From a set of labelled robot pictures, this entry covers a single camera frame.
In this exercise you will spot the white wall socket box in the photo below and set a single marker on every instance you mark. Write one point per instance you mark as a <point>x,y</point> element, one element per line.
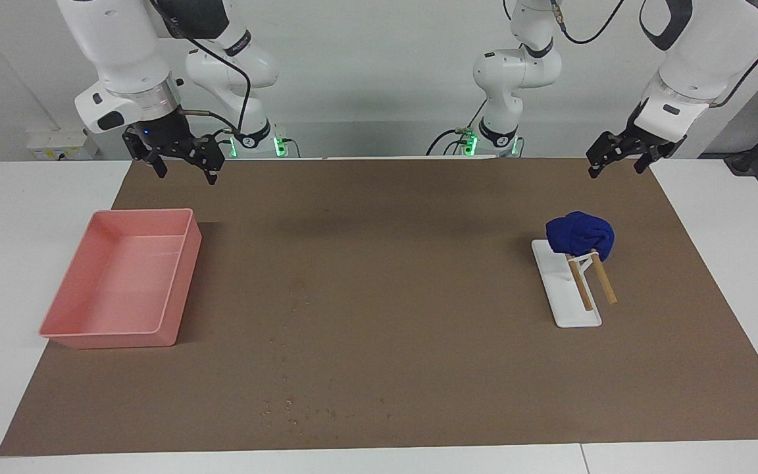
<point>56,143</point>

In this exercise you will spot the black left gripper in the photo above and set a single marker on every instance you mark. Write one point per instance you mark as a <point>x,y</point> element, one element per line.
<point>629,145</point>

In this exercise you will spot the pink plastic bin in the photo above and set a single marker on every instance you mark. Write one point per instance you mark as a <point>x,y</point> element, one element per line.
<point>119,283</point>

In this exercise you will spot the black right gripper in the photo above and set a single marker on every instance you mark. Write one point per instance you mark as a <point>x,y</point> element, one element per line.
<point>172,135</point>

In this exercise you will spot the brown table mat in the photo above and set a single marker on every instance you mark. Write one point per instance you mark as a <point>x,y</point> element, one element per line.
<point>379,316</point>

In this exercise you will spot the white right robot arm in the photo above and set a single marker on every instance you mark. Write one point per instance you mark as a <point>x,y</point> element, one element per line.
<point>122,52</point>

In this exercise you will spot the blue towel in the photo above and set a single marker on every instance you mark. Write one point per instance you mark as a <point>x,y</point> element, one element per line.
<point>580,234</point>

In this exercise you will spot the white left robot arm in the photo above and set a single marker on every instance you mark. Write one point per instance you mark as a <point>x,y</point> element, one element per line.
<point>695,59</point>

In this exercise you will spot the white rack with wooden bars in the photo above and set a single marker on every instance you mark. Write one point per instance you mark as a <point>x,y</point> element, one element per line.
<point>566,296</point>

